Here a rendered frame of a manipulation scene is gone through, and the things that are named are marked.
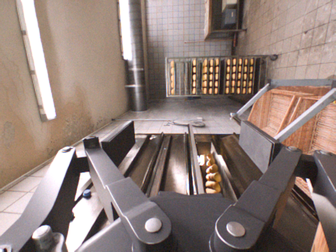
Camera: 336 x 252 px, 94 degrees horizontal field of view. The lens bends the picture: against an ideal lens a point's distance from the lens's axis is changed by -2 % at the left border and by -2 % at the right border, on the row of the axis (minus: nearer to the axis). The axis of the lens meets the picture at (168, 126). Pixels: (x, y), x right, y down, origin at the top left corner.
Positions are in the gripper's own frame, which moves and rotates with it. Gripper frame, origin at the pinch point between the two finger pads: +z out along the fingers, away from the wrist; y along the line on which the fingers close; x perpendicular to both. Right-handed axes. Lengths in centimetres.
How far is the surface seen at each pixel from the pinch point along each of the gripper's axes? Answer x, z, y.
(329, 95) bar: 0, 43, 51
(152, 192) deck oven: -56, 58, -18
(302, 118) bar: -9, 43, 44
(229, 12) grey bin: 155, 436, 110
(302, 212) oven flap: -53, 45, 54
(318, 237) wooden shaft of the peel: -26.1, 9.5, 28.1
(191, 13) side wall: 181, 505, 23
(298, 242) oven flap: -56, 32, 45
